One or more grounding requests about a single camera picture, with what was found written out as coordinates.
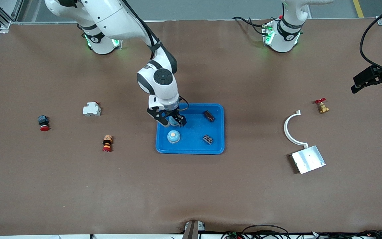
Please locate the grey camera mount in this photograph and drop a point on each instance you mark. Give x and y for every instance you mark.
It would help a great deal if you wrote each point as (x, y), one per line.
(192, 230)

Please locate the brown electrolytic capacitor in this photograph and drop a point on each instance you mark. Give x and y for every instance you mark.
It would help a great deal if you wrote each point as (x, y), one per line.
(209, 116)

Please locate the blue plastic tray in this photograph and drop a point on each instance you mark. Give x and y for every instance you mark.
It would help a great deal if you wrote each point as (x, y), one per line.
(194, 129)

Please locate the white curved plastic bracket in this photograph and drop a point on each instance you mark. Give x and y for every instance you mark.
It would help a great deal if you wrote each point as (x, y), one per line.
(285, 127)

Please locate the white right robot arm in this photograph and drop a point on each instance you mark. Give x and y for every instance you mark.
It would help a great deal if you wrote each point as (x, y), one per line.
(161, 83)

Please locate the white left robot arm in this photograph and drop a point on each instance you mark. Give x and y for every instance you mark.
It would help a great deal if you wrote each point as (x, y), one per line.
(282, 43)

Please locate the red mushroom push button switch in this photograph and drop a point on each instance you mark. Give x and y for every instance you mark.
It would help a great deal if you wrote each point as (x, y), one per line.
(43, 120)

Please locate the orange red stacked push button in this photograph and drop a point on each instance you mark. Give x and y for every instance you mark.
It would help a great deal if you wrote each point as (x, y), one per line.
(107, 142)

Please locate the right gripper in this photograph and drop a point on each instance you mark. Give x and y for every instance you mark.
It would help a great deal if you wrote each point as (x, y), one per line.
(174, 114)

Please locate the blue call bell cream base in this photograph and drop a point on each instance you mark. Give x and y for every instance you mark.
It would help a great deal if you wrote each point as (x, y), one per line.
(173, 121)
(173, 136)

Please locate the white circuit breaker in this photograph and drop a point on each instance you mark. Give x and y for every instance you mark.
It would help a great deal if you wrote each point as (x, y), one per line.
(91, 110)

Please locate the aluminium plate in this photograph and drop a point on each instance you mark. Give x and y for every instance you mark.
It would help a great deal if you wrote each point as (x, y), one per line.
(308, 159)

